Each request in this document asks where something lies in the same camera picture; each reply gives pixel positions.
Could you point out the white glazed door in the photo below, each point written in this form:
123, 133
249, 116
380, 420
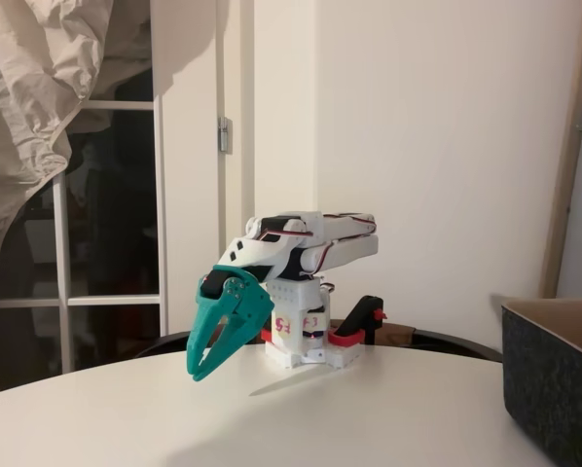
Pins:
63, 272

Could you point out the teal gripper black servo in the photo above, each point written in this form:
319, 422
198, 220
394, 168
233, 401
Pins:
238, 303

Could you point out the red base clamp bracket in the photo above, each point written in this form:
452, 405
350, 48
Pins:
349, 339
266, 337

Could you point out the dark grey felt basket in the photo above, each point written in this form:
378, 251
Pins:
554, 389

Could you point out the black table clamp red knob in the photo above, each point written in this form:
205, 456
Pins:
361, 311

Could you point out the beige crumpled curtain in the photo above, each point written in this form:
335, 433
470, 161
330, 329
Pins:
28, 97

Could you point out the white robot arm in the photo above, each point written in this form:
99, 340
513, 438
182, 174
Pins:
339, 243

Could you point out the dark curved chair backrest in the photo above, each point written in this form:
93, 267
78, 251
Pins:
442, 340

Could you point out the wood framed translucent panel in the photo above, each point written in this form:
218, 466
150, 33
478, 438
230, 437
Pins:
571, 146

